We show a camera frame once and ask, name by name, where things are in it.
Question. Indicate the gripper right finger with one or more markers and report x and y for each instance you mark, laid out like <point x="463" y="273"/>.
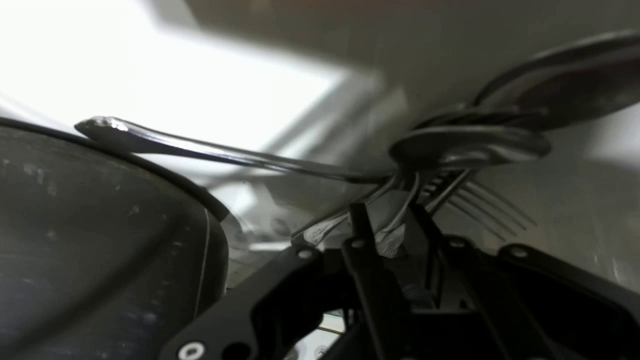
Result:
<point x="550" y="300"/>

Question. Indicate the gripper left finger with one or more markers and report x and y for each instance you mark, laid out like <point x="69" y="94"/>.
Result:
<point x="280" y="290"/>

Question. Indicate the metal spoon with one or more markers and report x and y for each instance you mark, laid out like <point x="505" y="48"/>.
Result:
<point x="465" y="145"/>
<point x="320" y="227"/>
<point x="575" y="85"/>
<point x="392" y="237"/>

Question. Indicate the metal fork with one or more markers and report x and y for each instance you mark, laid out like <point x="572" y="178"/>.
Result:
<point x="480" y="205"/>

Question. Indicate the black round container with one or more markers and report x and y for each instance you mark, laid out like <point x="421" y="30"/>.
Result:
<point x="90" y="240"/>

